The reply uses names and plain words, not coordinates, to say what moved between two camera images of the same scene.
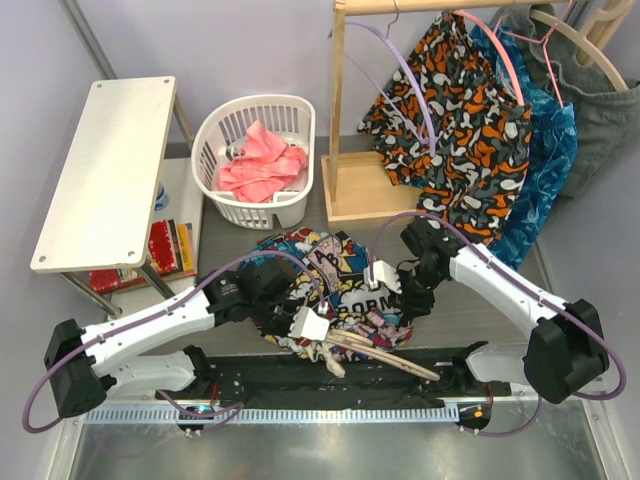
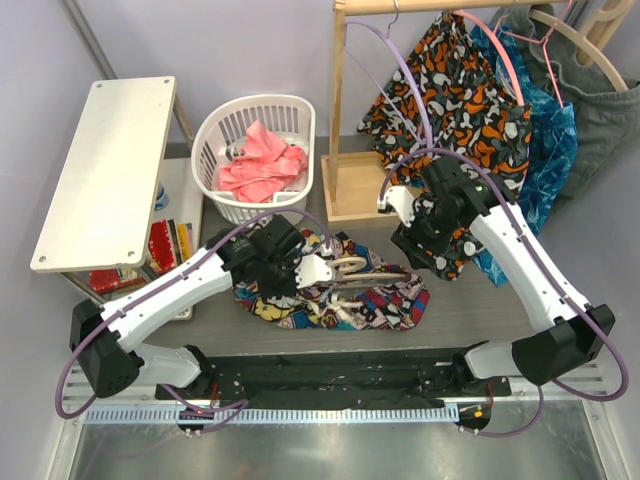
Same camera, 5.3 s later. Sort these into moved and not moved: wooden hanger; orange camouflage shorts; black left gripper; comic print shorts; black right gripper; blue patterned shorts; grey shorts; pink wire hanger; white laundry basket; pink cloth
Moved: black right gripper; wooden hanger; comic print shorts; black left gripper
Not moved: grey shorts; orange camouflage shorts; white laundry basket; pink cloth; pink wire hanger; blue patterned shorts
